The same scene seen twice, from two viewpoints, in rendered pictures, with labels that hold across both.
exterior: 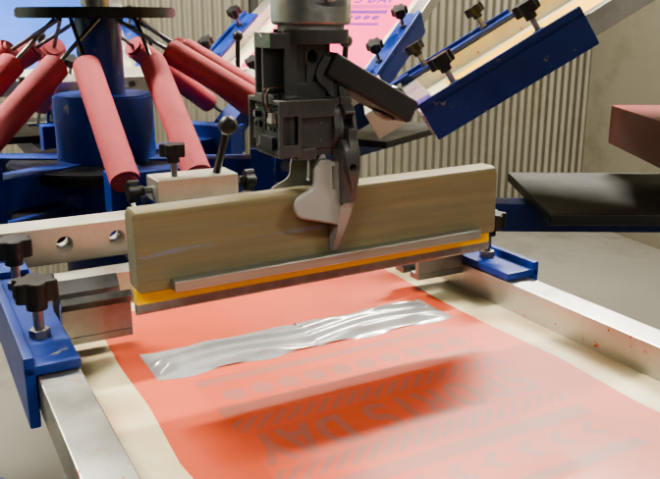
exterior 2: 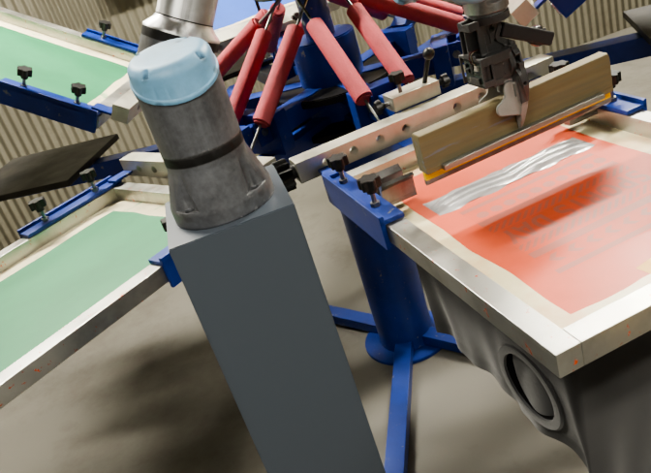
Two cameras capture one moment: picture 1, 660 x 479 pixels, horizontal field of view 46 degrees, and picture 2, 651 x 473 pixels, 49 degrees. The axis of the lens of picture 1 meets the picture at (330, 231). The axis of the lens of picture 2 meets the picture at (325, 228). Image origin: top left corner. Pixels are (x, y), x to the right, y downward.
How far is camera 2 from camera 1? 56 cm
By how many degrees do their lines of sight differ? 18
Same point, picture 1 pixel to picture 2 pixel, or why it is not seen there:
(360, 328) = (541, 164)
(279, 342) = (496, 181)
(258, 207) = (478, 116)
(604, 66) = not seen: outside the picture
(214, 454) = (485, 244)
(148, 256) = (428, 155)
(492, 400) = (625, 191)
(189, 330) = (442, 185)
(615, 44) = not seen: outside the picture
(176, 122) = (383, 49)
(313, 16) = (489, 10)
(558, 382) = not seen: outside the picture
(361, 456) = (559, 232)
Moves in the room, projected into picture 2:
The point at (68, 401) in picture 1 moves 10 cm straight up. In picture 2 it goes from (409, 233) to (395, 182)
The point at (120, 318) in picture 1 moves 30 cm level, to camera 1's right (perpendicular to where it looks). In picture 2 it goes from (409, 187) to (568, 154)
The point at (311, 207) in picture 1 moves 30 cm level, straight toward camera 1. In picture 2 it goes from (506, 109) to (534, 181)
